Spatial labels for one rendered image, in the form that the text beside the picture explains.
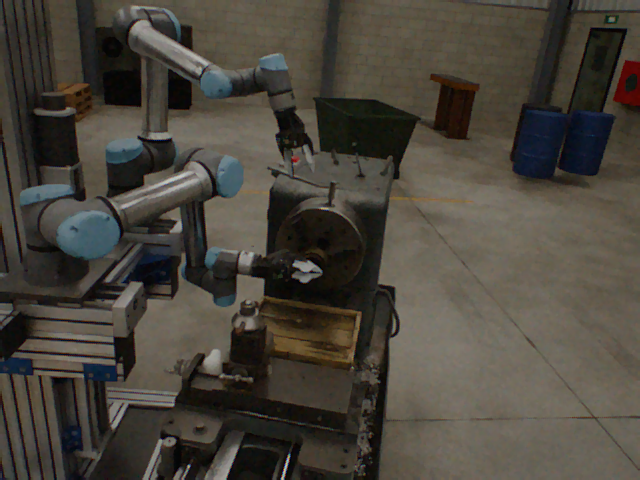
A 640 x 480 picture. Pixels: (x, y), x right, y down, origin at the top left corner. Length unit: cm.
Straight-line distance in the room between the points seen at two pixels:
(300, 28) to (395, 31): 203
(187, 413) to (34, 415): 74
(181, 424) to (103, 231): 49
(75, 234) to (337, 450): 77
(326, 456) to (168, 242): 92
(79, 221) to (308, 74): 1059
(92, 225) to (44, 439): 99
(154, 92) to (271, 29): 976
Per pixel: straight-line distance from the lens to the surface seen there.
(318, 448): 129
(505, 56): 1283
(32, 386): 192
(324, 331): 171
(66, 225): 125
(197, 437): 131
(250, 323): 126
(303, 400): 130
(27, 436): 207
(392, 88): 1202
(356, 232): 175
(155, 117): 187
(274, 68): 155
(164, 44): 163
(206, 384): 136
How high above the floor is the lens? 182
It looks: 23 degrees down
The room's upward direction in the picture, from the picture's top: 5 degrees clockwise
